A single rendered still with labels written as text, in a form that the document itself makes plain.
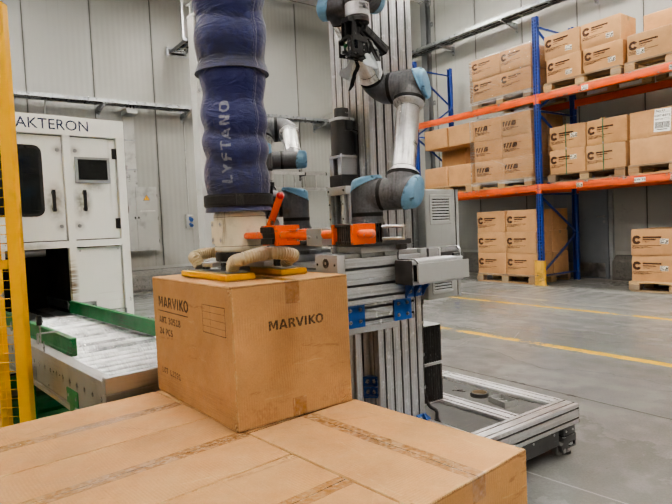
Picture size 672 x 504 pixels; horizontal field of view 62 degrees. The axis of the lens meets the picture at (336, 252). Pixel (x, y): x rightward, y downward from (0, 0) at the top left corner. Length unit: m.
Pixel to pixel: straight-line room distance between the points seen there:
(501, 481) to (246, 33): 1.43
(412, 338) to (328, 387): 0.76
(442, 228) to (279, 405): 1.16
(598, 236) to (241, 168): 9.05
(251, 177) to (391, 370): 1.03
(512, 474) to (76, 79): 10.75
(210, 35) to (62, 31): 9.88
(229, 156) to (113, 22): 10.27
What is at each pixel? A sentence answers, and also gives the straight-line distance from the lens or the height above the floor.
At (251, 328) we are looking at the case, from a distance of 1.57.
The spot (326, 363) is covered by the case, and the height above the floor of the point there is 0.68.
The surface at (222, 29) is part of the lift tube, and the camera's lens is 1.87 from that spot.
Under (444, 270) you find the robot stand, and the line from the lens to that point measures 2.08.
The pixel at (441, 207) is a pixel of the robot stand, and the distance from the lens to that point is 2.46.
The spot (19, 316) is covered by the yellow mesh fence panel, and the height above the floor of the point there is 0.76.
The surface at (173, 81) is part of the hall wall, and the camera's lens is 12.04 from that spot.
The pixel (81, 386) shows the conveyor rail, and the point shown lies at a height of 0.53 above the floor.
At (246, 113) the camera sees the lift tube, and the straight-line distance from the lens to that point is 1.82.
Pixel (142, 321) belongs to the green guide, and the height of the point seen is 0.62.
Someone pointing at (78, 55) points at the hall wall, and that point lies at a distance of 11.64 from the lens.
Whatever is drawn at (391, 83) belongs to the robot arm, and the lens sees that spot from 2.17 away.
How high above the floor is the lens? 1.10
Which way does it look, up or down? 3 degrees down
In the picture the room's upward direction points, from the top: 3 degrees counter-clockwise
